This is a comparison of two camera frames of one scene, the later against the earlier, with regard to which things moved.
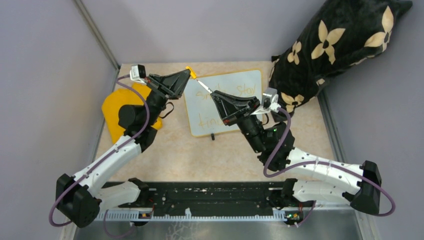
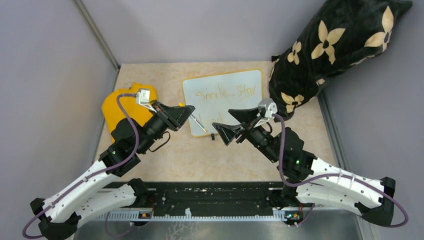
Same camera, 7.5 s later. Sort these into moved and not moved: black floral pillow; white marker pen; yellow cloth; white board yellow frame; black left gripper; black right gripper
Moved: white marker pen; black left gripper; black right gripper
Not moved: yellow cloth; white board yellow frame; black floral pillow
